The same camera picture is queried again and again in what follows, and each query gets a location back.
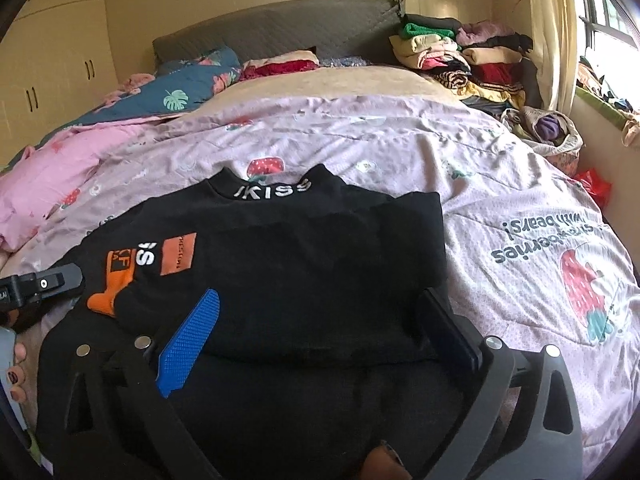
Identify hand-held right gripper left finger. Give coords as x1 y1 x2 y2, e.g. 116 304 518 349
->
40 287 222 480

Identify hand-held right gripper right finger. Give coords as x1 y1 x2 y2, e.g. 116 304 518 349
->
417 287 586 480

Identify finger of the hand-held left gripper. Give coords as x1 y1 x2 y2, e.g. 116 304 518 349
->
0 262 84 331

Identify black printed sweater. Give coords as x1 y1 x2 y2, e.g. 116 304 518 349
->
37 164 481 480

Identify white bag of clothes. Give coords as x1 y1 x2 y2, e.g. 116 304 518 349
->
500 105 586 162

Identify pile of folded clothes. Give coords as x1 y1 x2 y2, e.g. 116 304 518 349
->
390 12 543 113

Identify clothes on window sill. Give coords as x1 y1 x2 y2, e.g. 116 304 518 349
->
575 55 640 148

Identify person's left hand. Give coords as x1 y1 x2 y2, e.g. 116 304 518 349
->
4 341 29 406

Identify pink blanket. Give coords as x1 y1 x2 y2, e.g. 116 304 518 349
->
0 122 151 253

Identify purple strawberry print quilt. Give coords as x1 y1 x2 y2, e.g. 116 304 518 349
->
0 95 640 476

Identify red plastic bag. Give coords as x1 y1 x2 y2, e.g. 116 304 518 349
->
572 169 613 211

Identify blue leaf print blanket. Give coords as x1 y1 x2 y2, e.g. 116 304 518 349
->
47 45 243 136

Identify cream wardrobe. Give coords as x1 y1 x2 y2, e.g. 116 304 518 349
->
0 0 122 171

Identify beige bed sheet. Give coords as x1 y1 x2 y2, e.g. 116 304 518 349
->
192 62 481 121

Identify grey patterned pillow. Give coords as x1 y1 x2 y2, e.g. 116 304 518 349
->
320 54 373 68

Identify red cloth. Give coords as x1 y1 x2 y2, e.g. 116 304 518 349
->
240 49 321 81

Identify cream curtain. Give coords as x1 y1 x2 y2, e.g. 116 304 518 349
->
520 0 590 111

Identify grey quilted headboard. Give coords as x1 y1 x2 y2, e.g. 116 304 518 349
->
152 0 407 66

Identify window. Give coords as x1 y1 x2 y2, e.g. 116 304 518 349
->
575 0 640 53

